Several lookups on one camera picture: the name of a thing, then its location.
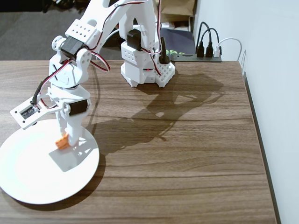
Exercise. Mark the black power strip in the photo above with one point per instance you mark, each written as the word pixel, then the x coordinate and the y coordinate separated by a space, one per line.
pixel 187 58

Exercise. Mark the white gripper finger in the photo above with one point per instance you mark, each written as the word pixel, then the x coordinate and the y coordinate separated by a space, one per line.
pixel 62 121
pixel 74 130

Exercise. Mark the black power plug on base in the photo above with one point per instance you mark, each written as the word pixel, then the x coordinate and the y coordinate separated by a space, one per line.
pixel 164 56

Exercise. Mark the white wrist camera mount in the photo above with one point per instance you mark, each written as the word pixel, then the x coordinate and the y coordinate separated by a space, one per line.
pixel 28 122

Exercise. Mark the brown paper bag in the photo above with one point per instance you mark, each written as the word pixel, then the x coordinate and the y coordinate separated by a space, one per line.
pixel 177 7

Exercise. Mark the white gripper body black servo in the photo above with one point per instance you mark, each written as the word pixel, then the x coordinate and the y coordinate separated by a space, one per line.
pixel 78 108

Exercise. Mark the white round plate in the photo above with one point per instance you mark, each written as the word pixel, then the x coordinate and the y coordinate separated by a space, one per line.
pixel 35 175

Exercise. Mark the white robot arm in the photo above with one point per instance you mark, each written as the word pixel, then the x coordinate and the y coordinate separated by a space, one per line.
pixel 144 18

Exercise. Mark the orange lego block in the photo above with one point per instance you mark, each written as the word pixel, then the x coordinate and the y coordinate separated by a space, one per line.
pixel 61 142

